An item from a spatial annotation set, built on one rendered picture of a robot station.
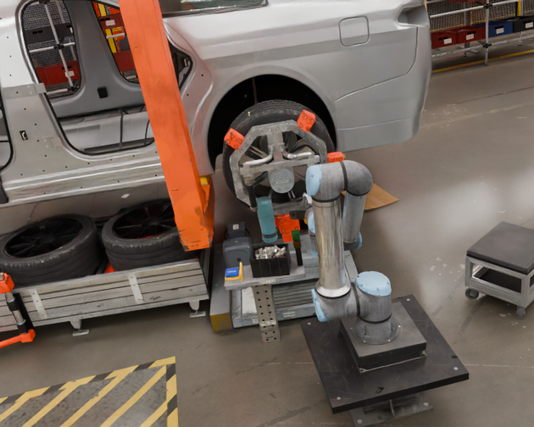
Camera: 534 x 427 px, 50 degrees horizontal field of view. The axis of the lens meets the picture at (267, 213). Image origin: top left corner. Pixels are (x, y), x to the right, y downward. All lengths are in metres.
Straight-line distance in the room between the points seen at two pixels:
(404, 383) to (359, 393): 0.20
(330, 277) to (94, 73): 3.50
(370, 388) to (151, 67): 1.79
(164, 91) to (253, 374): 1.53
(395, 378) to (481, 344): 0.76
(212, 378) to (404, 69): 2.07
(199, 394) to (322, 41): 2.05
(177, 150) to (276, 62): 0.82
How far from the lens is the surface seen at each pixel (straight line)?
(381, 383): 2.57
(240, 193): 3.24
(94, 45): 5.29
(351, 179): 2.17
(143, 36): 2.87
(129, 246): 3.54
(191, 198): 3.11
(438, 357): 2.68
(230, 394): 3.06
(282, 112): 3.17
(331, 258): 2.33
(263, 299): 3.11
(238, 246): 3.44
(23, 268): 3.78
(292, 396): 2.98
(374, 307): 2.51
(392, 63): 3.51
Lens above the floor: 2.11
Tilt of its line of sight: 27 degrees down
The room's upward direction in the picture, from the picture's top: 10 degrees counter-clockwise
